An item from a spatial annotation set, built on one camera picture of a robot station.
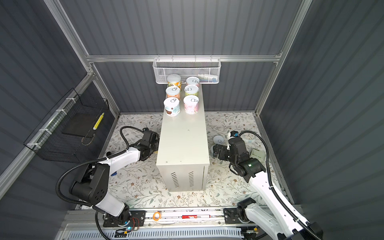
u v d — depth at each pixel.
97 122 0.78
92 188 0.45
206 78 0.91
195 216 0.74
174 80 0.78
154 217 0.75
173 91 0.75
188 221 0.74
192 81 0.81
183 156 0.58
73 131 0.74
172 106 0.69
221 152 0.68
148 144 0.73
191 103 0.71
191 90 0.76
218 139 0.97
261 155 0.91
